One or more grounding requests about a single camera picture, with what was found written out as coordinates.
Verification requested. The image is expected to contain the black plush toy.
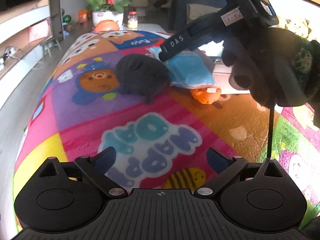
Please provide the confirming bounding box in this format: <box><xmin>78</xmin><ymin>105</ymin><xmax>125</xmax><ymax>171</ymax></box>
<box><xmin>115</xmin><ymin>54</ymin><xmax>170</xmax><ymax>104</ymax></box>

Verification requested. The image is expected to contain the orange pumpkin toy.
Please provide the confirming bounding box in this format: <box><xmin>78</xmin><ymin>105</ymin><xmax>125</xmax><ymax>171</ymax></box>
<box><xmin>190</xmin><ymin>88</ymin><xmax>221</xmax><ymax>105</ymax></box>

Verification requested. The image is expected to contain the colourful cartoon play mat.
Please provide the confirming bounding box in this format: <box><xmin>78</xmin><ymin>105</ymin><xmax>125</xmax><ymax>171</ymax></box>
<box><xmin>12</xmin><ymin>29</ymin><xmax>320</xmax><ymax>233</ymax></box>

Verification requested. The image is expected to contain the orange round toy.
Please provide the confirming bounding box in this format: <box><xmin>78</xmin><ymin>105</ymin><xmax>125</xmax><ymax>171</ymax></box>
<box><xmin>94</xmin><ymin>20</ymin><xmax>120</xmax><ymax>32</ymax></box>

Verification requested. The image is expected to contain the dark gloved right hand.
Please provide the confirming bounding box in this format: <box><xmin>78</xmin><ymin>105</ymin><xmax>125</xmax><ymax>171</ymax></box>
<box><xmin>221</xmin><ymin>28</ymin><xmax>319</xmax><ymax>127</ymax></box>

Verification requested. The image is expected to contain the glass jar red lid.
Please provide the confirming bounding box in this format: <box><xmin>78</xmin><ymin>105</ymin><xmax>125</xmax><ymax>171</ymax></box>
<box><xmin>127</xmin><ymin>11</ymin><xmax>138</xmax><ymax>29</ymax></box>

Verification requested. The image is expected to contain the white tv shelf unit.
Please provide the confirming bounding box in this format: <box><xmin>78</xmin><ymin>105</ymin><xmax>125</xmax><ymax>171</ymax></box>
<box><xmin>1</xmin><ymin>0</ymin><xmax>63</xmax><ymax>105</ymax></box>

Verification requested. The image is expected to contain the blue tissue pack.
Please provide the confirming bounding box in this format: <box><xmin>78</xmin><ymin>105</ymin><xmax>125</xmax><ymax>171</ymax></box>
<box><xmin>161</xmin><ymin>50</ymin><xmax>216</xmax><ymax>89</ymax></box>

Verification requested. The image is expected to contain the white cardboard box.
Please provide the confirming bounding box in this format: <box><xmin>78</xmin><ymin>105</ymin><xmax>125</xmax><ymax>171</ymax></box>
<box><xmin>196</xmin><ymin>42</ymin><xmax>250</xmax><ymax>94</ymax></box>

